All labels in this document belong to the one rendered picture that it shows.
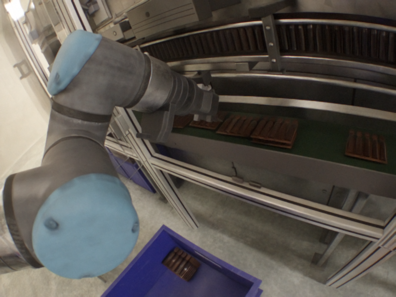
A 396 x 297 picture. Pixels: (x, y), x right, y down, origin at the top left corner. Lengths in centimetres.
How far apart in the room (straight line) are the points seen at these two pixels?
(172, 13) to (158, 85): 32
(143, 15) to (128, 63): 41
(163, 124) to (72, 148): 16
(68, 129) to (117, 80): 8
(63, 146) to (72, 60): 9
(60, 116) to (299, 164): 46
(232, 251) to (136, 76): 98
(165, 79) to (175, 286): 77
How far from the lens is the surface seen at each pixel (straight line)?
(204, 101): 39
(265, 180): 103
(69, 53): 24
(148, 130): 35
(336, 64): 49
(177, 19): 58
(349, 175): 48
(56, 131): 27
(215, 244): 114
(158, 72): 30
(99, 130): 27
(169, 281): 90
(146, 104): 30
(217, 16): 87
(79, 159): 18
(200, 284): 86
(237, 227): 115
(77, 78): 25
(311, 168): 48
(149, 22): 65
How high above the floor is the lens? 103
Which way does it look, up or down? 38 degrees down
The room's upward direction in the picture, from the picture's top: 22 degrees counter-clockwise
